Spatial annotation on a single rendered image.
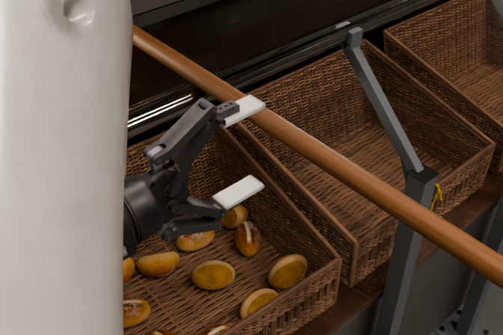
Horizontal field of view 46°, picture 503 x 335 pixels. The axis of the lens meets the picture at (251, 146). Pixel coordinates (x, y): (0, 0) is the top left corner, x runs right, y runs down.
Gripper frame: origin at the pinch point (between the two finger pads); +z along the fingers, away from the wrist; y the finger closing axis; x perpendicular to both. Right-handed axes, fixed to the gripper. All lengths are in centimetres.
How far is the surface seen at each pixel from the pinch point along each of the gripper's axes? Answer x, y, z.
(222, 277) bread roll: -23, 57, 11
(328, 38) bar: -17.6, 2.6, 34.1
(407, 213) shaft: 21.6, -0.1, 5.3
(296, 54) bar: -17.4, 2.9, 25.7
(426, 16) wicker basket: -49, 36, 117
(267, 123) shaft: -2.3, -0.2, 5.0
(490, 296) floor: 3, 120, 108
